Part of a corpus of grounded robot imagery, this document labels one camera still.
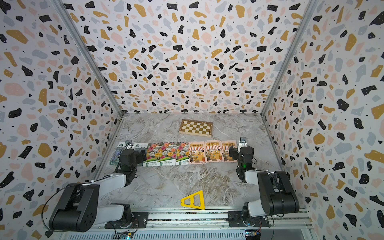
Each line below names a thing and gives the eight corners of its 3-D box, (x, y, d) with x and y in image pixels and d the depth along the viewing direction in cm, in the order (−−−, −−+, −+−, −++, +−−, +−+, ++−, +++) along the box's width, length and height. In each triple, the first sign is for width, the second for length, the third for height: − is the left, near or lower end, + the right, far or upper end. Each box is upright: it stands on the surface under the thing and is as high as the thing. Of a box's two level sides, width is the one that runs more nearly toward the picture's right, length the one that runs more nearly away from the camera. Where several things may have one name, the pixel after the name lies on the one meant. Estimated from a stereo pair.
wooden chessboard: (175, 136, 110) (174, 133, 108) (178, 117, 122) (177, 115, 120) (214, 136, 110) (214, 134, 108) (212, 118, 123) (213, 115, 120)
